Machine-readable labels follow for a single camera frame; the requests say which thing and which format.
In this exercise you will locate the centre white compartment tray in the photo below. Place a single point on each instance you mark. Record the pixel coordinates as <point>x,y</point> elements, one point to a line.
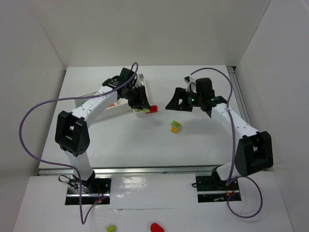
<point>144,106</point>

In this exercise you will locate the left white compartment tray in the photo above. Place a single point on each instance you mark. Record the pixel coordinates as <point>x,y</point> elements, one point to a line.
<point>100,107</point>

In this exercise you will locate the front aluminium rail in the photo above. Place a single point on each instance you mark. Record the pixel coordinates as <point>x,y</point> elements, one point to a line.
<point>136,170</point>

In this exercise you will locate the lime and yellow lego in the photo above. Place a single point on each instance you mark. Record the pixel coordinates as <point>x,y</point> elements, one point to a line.
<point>175,126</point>

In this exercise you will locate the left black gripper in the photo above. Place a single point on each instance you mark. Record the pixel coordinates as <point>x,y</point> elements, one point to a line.
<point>138,99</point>

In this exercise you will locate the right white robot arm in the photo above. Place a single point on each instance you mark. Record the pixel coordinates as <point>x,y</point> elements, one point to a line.
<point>253,149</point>

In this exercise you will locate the lime lego foreground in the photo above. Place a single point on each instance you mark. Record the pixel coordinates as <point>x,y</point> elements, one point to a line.
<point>111,228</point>

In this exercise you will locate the lime and red lego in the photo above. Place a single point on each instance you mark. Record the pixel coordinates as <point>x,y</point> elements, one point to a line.
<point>152,109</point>

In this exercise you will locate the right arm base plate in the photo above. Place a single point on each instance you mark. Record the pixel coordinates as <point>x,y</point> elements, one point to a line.
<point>208,192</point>

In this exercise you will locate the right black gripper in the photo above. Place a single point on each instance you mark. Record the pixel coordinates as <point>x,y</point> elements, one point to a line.
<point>182,99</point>

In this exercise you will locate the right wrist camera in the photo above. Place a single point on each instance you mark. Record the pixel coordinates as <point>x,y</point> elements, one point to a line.
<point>191,84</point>

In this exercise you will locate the white compartment tray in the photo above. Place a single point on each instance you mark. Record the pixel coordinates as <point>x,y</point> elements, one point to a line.
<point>144,106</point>
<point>100,107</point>

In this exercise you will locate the red oval lego foreground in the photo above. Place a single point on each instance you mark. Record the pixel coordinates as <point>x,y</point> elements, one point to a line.
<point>156,228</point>

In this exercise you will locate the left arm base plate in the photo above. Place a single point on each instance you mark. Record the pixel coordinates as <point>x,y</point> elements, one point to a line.
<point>98,191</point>

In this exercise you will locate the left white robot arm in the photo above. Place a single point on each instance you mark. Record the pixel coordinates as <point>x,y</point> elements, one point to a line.
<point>72,127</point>

